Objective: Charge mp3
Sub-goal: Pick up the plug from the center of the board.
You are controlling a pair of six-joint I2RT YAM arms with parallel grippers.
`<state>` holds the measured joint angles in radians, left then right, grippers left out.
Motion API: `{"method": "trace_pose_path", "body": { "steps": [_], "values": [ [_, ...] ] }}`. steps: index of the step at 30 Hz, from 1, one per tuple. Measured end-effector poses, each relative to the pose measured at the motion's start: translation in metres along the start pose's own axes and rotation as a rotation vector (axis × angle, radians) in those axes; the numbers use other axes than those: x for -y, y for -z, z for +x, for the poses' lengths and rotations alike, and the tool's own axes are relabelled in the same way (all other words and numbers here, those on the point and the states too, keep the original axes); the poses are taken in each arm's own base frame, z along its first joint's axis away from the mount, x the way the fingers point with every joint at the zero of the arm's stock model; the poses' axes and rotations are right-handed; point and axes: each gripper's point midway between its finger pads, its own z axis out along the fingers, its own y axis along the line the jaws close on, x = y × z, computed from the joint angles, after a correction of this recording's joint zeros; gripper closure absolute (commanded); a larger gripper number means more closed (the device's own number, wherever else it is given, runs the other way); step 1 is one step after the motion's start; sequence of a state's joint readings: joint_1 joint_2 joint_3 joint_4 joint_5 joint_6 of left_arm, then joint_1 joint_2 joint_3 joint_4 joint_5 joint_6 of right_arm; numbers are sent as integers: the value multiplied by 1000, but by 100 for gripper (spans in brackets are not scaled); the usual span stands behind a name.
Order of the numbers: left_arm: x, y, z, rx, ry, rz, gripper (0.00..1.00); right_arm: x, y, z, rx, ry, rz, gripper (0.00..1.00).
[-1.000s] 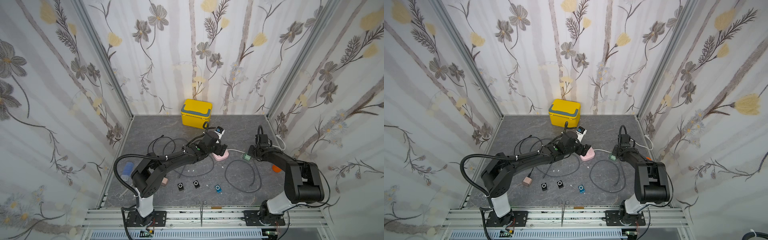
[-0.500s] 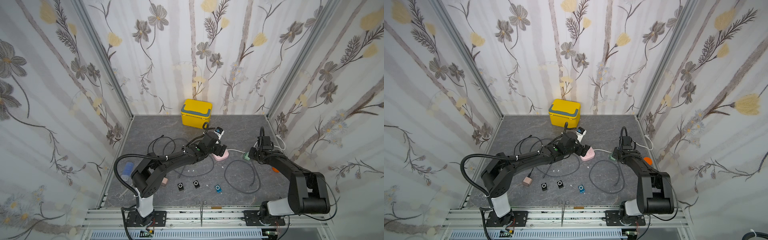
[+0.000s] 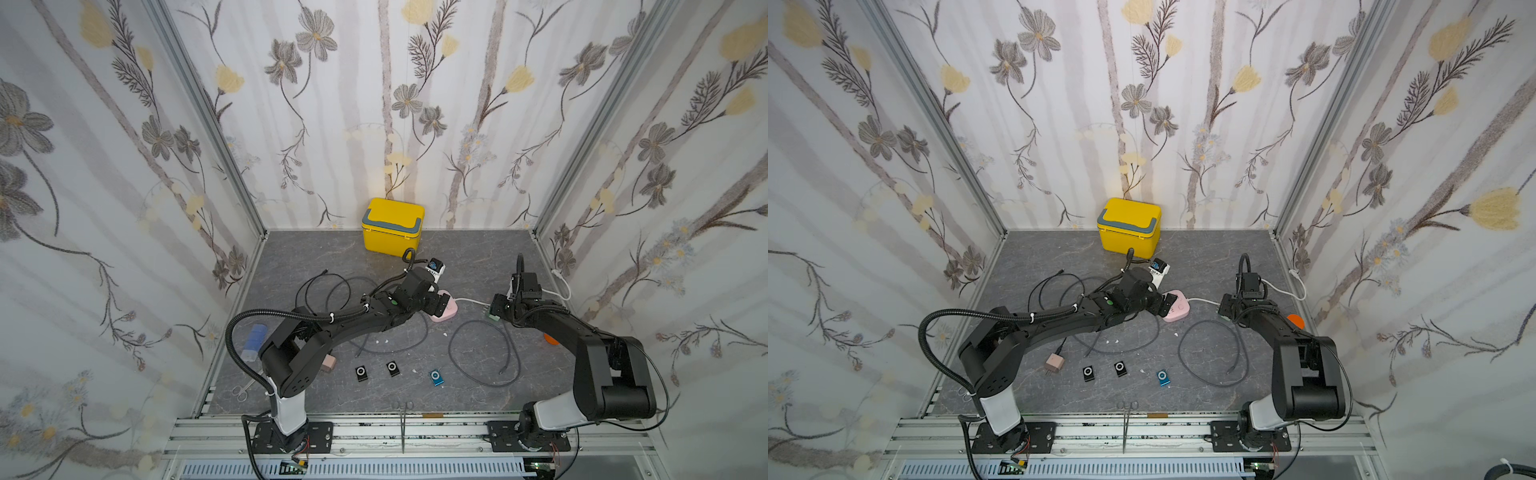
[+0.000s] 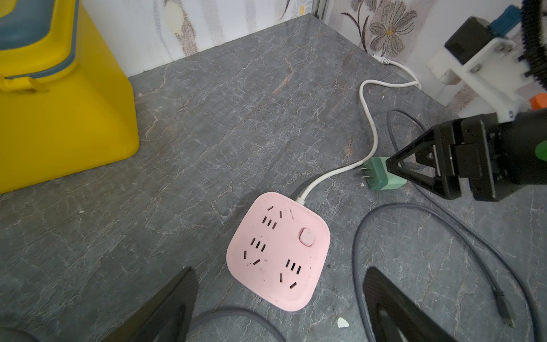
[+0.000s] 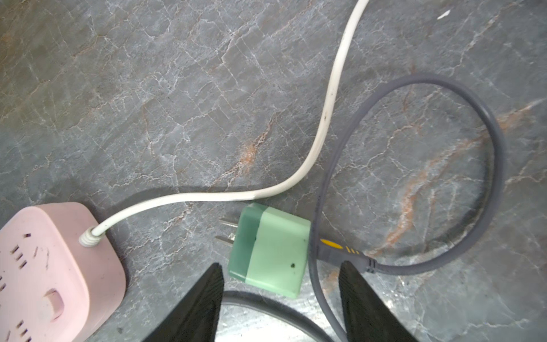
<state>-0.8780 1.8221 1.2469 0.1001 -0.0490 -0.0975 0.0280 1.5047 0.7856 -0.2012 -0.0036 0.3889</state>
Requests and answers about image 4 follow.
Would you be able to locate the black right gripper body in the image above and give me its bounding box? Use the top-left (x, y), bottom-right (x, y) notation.
top-left (450, 108), bottom-right (546, 202)

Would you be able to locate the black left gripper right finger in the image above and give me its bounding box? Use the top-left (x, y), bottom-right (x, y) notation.
top-left (363, 267), bottom-right (454, 341)

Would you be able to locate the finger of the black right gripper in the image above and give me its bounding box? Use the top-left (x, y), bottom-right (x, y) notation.
top-left (386, 124), bottom-right (460, 200)

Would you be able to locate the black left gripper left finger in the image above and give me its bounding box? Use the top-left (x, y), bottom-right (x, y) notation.
top-left (105, 267), bottom-right (199, 341)

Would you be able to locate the green USB wall charger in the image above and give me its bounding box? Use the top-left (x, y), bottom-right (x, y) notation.
top-left (360, 157), bottom-right (407, 191)

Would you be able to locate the orange bottle cap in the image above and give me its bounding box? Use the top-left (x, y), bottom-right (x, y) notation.
top-left (528, 93), bottom-right (547, 111)

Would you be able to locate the pink power strip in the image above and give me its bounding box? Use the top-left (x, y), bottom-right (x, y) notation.
top-left (226, 192), bottom-right (330, 312)

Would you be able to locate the yellow plastic storage box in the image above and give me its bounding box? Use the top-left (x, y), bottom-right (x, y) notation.
top-left (1, 1), bottom-right (139, 193)

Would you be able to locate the white power strip cord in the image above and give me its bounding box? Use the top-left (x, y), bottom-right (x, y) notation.
top-left (295, 54), bottom-right (423, 204)

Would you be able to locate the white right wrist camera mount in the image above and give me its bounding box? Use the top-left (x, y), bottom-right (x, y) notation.
top-left (426, 5), bottom-right (547, 123)

